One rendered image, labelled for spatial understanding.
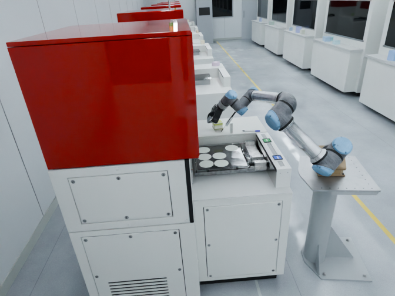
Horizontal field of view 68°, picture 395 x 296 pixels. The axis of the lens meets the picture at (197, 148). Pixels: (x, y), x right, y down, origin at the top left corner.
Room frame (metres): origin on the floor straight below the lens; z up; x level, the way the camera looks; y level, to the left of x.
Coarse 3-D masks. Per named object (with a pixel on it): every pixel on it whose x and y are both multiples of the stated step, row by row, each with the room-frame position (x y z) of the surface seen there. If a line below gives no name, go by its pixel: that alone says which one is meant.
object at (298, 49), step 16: (304, 0) 8.69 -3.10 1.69; (320, 0) 7.77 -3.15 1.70; (304, 16) 8.58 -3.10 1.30; (320, 16) 7.77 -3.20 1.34; (288, 32) 9.05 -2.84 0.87; (304, 32) 8.21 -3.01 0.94; (320, 32) 7.77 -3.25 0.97; (288, 48) 9.03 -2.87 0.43; (304, 48) 7.84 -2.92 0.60; (304, 64) 7.85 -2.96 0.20
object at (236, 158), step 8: (224, 144) 2.05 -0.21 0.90; (232, 144) 2.04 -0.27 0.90; (208, 152) 1.94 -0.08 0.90; (216, 152) 1.93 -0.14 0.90; (224, 152) 1.92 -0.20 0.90; (232, 152) 1.92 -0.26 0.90; (240, 152) 1.91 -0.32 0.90; (200, 160) 1.82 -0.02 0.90; (232, 160) 1.80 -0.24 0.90; (240, 160) 1.79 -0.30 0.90; (200, 168) 1.72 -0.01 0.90; (208, 168) 1.71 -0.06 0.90; (216, 168) 1.70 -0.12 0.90
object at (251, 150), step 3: (246, 147) 2.01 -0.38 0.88; (249, 147) 2.01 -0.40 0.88; (252, 147) 2.01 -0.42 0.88; (255, 147) 2.00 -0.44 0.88; (246, 150) 2.00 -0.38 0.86; (249, 150) 1.96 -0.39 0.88; (252, 150) 1.96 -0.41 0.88; (255, 150) 1.96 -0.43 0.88; (258, 150) 1.95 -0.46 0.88; (249, 153) 1.92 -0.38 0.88; (252, 153) 1.91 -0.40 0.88; (255, 153) 1.91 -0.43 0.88; (258, 153) 1.91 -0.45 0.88; (249, 156) 1.90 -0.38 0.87; (255, 168) 1.72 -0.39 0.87; (258, 168) 1.72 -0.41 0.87; (261, 168) 1.72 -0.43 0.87; (264, 168) 1.72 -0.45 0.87
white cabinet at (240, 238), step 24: (216, 216) 1.47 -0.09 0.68; (240, 216) 1.48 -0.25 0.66; (264, 216) 1.48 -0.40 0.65; (288, 216) 1.49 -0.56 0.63; (216, 240) 1.47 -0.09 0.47; (240, 240) 1.48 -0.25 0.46; (264, 240) 1.48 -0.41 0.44; (216, 264) 1.47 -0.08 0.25; (240, 264) 1.48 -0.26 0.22; (264, 264) 1.49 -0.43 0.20
